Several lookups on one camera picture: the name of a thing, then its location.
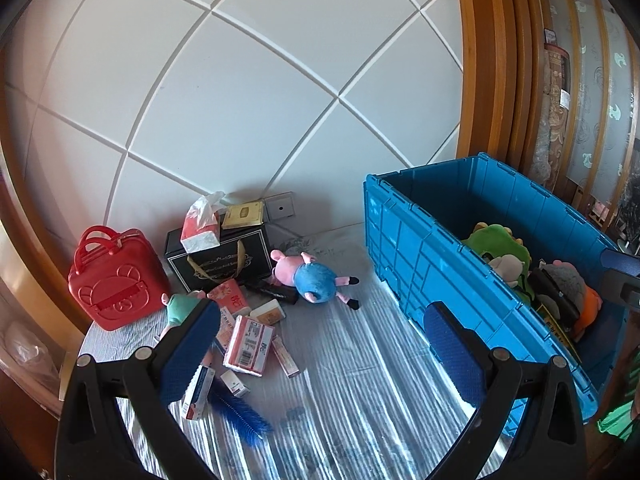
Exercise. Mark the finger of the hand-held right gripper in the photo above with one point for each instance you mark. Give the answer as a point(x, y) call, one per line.
point(622, 280)

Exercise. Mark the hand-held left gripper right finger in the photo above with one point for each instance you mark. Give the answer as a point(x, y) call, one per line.
point(452, 355)

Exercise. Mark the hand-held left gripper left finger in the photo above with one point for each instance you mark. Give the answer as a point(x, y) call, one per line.
point(190, 345)

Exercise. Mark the pig plush teal dress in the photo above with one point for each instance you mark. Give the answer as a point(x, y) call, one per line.
point(177, 307)

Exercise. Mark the grey plush toy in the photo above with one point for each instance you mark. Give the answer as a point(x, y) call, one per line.
point(565, 280)

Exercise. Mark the small white medicine box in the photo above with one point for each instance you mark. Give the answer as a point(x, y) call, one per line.
point(234, 385)

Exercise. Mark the blue bristle brush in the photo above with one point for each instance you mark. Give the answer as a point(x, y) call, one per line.
point(240, 412)

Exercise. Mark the green dinosaur plush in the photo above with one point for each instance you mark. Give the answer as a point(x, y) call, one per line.
point(492, 240)

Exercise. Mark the blue plastic storage crate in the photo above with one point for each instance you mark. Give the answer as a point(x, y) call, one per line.
point(400, 240)

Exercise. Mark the pig plush orange dress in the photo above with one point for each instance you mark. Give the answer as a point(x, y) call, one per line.
point(590, 307)

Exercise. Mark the white striped box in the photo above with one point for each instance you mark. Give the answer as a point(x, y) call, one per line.
point(226, 320)

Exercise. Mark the blue white medicine box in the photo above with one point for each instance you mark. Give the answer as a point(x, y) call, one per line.
point(200, 395)

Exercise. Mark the pink white barcode box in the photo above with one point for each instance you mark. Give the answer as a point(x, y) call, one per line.
point(247, 347)

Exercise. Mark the red white packet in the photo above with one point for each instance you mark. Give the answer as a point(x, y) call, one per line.
point(230, 297)

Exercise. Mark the beige medicine box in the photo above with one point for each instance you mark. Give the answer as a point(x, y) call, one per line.
point(267, 312)

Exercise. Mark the red plastic bear bag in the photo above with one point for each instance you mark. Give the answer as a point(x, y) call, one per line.
point(120, 290)

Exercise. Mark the black gift bag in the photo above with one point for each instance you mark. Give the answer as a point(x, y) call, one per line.
point(225, 260)

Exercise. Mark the slim pink box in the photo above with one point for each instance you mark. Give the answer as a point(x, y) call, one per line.
point(286, 358)

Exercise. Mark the black slim case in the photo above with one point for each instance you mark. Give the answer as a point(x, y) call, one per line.
point(272, 291)

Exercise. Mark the grey striped bedsheet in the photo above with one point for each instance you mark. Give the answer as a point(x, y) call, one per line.
point(350, 385)

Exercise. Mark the red white tissue box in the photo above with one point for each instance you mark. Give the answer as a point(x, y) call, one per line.
point(200, 232)

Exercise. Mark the green plastic object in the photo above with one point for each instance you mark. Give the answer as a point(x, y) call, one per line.
point(620, 417)

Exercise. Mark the pig plush blue shirt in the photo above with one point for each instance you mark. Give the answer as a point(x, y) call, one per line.
point(310, 277)

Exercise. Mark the gold flat box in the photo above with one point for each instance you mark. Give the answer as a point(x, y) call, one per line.
point(243, 215)

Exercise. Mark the rolled patterned carpet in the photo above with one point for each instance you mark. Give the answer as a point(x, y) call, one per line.
point(552, 110)

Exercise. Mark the frosted glass door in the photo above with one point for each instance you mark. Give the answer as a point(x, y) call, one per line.
point(600, 85)

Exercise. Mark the white padded headboard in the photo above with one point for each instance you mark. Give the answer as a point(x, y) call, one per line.
point(250, 60)

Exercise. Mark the white wall socket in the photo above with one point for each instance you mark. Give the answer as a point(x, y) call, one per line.
point(280, 206)

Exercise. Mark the wooden bed frame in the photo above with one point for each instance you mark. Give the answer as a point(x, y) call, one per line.
point(30, 220)

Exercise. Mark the wooden door frame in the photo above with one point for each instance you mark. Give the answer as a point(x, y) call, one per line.
point(490, 60)

